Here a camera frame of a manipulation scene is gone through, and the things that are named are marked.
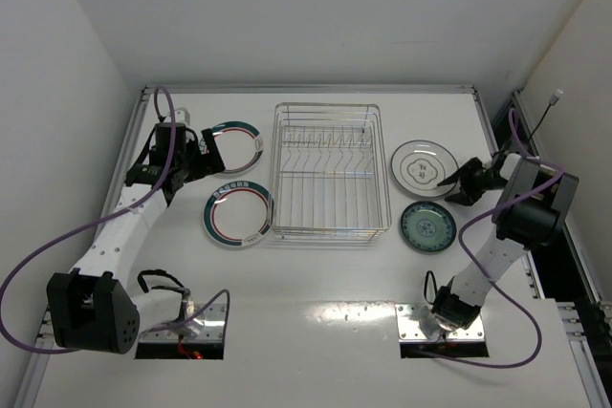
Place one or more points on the metal base plate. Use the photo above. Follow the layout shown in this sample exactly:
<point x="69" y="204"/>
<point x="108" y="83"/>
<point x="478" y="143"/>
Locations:
<point x="416" y="324"/>
<point x="207" y="328"/>

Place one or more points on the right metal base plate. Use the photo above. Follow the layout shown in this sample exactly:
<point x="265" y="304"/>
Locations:
<point x="416" y="324"/>

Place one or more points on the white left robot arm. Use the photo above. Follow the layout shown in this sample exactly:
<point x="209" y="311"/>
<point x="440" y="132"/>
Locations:
<point x="89" y="306"/>

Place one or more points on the white plate with grey rim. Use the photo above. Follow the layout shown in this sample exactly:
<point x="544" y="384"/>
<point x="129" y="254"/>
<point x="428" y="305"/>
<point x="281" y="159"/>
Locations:
<point x="418" y="167"/>

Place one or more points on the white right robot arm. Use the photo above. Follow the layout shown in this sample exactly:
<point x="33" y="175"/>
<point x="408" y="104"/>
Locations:
<point x="530" y="213"/>

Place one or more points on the blue floral green plate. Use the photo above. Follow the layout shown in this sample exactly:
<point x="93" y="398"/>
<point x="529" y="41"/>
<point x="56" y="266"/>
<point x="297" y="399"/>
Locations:
<point x="428" y="227"/>

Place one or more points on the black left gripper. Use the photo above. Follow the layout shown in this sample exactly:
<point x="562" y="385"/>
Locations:
<point x="199" y="161"/>

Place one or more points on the metal wire dish rack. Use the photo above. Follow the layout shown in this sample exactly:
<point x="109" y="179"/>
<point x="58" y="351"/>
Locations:
<point x="328" y="174"/>

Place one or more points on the green rimmed plate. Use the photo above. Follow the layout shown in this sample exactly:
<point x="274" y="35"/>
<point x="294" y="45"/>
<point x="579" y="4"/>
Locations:
<point x="240" y="145"/>
<point x="236" y="215"/>

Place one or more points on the green rimmed plate near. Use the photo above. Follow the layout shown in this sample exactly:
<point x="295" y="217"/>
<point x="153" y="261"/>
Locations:
<point x="236" y="215"/>

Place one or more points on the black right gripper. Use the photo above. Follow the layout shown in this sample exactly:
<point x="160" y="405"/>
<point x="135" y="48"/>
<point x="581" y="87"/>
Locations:
<point x="476" y="179"/>

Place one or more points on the green rimmed plate far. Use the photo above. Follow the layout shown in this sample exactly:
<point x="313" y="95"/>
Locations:
<point x="240" y="145"/>

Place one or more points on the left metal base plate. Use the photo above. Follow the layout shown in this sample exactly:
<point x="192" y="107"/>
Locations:
<point x="207" y="328"/>

